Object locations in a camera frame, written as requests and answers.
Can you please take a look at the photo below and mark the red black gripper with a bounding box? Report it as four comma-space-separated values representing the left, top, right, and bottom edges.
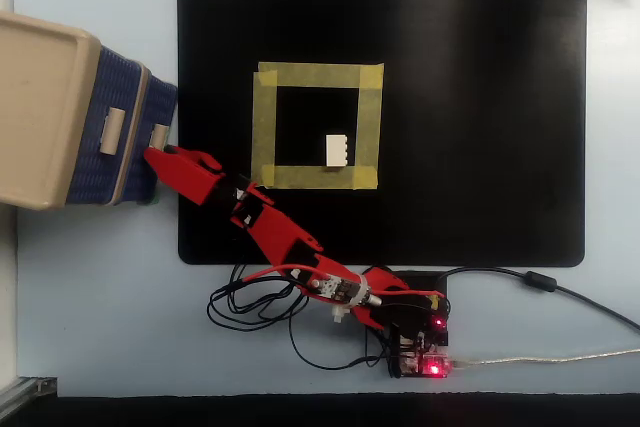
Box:
144, 144, 276, 214

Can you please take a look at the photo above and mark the blue woven drawer beige handle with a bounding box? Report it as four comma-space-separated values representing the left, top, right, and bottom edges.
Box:
64, 45, 150, 206
122, 74, 179, 206

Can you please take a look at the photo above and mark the white cube block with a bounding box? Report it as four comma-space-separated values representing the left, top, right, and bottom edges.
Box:
325, 134, 350, 168

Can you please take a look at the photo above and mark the beige plastic drawer cabinet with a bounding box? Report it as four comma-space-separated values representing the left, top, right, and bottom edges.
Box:
0, 10, 151, 212

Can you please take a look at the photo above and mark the black rectangular table mat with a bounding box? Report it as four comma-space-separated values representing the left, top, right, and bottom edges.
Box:
176, 0, 588, 267

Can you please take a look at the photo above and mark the controller board with LEDs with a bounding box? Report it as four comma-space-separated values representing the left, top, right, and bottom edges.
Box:
389, 345, 454, 379

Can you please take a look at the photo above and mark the thin black wire bundle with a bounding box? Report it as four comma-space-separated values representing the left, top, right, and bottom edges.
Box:
206, 260, 399, 371

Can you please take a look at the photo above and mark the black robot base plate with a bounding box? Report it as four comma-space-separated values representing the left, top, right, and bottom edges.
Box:
388, 270, 454, 348

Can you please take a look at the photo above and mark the aluminium profile rail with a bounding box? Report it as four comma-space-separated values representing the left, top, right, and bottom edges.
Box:
0, 375, 59, 417

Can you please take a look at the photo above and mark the black power cable with ferrite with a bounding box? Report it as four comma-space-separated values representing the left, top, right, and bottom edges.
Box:
436, 266, 640, 334

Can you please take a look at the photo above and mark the silver USB cable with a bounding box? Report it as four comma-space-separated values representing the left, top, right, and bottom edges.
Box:
449, 348, 640, 369

